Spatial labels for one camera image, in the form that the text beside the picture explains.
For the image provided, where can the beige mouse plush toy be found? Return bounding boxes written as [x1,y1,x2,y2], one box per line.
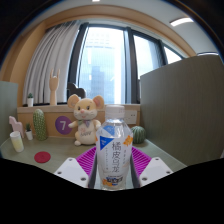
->
[66,93,106,147]

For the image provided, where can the large grey-green desk partition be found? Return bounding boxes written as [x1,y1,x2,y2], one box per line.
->
[139,54,224,167]

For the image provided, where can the wooden hand model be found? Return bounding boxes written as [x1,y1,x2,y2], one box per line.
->
[49,68,61,106]

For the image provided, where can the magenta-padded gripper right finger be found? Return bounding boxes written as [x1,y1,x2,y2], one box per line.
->
[131,146,174,188]

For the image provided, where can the round green ceramic cactus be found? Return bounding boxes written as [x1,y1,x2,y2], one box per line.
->
[130,125,147,145]

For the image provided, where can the clear plastic drink bottle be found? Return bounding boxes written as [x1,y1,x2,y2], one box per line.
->
[95,104,134,191]

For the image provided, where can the tall green ceramic cactus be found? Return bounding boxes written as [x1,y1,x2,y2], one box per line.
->
[32,108,49,141]

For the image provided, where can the pink horse figurine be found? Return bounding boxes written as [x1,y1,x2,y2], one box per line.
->
[8,115,25,139]

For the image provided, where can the white wall power outlet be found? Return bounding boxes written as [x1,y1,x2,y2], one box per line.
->
[123,109,138,125]

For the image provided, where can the round purple number sign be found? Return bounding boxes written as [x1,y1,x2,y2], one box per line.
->
[54,115,73,136]

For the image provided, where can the white pleated curtain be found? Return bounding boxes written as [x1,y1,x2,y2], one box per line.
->
[22,20,81,106]

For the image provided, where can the ceiling lights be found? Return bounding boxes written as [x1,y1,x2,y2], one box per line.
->
[91,0,220,56]

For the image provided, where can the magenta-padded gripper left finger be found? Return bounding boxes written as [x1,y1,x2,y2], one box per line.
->
[53,146,98,189]

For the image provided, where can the pale yellow paper cup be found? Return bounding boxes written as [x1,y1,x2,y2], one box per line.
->
[9,130,25,153]

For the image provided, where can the dark-framed window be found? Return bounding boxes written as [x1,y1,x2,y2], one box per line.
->
[68,22,184,105]

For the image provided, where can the small plant in white pot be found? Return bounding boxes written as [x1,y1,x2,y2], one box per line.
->
[24,123,34,141]
[26,92,35,108]

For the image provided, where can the flat round red coaster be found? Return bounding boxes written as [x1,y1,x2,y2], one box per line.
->
[33,151,52,164]

